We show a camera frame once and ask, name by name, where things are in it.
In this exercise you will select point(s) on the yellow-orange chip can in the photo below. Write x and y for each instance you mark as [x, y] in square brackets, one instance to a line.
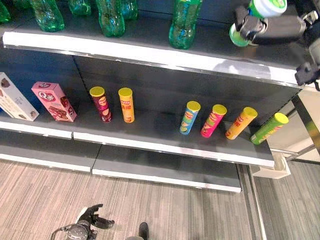
[127, 106]

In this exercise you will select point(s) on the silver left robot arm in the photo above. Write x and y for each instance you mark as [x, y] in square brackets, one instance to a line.
[76, 232]

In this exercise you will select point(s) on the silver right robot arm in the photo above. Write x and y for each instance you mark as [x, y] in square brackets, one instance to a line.
[315, 50]

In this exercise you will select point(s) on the green chip can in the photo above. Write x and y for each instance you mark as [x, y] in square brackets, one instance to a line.
[268, 130]

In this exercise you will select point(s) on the dark shelf board, white edge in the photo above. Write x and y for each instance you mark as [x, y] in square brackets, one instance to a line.
[162, 167]
[45, 152]
[155, 135]
[140, 47]

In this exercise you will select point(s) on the pink chip can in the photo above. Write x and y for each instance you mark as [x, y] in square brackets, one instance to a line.
[212, 122]

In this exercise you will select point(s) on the orange chip can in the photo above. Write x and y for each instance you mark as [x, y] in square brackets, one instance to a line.
[240, 123]

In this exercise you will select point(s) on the green can with white lid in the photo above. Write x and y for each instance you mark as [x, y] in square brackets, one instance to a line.
[268, 6]

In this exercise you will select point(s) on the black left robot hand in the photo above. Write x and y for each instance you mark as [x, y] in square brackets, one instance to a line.
[90, 220]

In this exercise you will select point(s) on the pink chocolate snack box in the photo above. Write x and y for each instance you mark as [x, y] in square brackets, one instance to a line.
[53, 101]

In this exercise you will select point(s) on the maroon chip can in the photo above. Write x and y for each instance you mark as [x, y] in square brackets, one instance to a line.
[102, 105]

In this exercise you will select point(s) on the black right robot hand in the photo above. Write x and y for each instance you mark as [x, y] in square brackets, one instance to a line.
[275, 28]

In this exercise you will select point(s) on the white chocolate snack box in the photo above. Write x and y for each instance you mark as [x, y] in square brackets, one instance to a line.
[15, 101]

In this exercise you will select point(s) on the blue chip can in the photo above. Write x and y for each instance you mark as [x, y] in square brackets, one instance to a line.
[189, 118]

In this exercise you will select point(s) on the green plastic soda bottle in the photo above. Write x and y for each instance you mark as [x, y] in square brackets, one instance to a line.
[3, 12]
[111, 21]
[183, 25]
[130, 8]
[80, 7]
[48, 16]

